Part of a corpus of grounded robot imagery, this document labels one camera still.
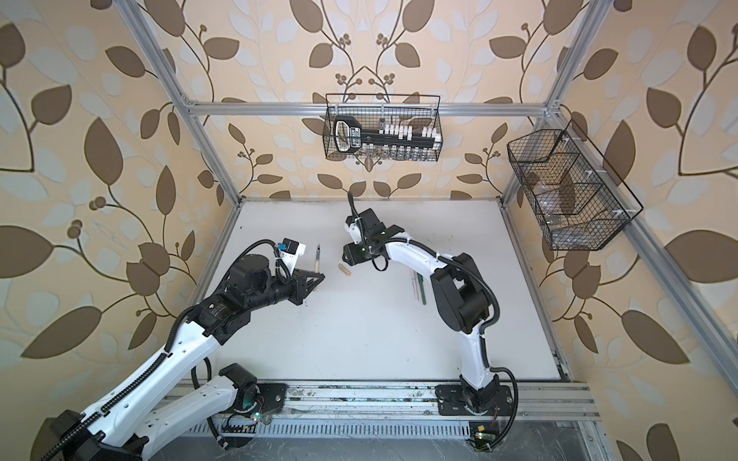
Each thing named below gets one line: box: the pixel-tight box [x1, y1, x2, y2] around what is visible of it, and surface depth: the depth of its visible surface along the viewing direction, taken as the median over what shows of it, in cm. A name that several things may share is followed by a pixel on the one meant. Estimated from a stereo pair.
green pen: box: [417, 272, 427, 306], surface depth 96 cm
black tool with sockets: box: [332, 115, 443, 154], surface depth 84 cm
